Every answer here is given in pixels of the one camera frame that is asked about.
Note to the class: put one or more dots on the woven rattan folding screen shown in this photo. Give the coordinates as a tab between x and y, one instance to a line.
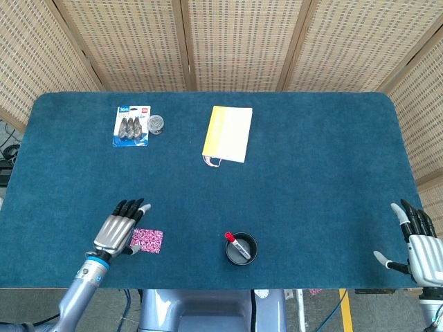
239	41

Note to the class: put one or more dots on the red and white label sticker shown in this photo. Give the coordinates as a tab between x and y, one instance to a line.
315	292

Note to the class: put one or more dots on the yellow and white notebook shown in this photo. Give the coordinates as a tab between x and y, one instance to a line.
230	135

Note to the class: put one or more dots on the black power box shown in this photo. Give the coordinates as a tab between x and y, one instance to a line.
5	174

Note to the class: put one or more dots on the black mesh pen holder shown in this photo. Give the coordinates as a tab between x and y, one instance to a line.
239	258

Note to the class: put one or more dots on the grey-blue robot torso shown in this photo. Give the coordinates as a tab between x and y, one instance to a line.
207	311

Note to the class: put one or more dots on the blue carpet table cover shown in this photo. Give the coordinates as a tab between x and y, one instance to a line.
277	190

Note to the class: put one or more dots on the red-capped whiteboard marker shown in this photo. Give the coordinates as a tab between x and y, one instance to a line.
239	246

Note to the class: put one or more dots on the blue binder clip blister pack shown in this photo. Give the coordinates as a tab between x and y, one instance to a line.
131	126

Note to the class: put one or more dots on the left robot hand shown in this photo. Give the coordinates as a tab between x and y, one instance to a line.
112	233

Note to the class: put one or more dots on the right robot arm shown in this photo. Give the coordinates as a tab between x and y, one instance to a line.
431	307

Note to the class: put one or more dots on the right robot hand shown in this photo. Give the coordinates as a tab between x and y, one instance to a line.
425	256

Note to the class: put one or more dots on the clear round clip tub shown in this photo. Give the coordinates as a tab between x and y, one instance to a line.
155	124

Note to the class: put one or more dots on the pink patterned square card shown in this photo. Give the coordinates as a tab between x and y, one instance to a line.
149	240

